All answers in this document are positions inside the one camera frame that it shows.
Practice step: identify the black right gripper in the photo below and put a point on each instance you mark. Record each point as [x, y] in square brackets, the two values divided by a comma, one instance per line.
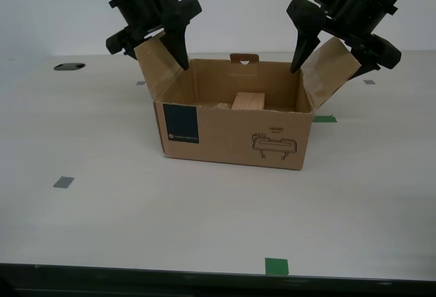
[361, 11]

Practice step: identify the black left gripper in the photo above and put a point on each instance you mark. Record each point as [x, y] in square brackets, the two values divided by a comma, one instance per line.
[139, 7]

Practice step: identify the pinkish granite rock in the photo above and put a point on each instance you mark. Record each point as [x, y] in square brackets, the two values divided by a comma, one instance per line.
[223, 106]

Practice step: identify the light wooden block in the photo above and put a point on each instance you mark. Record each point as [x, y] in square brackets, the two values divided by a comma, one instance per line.
[248, 101]

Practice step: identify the brown cardboard box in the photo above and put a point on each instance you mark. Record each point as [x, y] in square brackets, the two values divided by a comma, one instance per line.
[231, 137]

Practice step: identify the green tape strip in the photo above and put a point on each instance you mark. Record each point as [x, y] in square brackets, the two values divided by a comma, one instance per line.
[325, 119]

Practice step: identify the green tape square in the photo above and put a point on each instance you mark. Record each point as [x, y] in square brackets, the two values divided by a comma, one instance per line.
[276, 266]

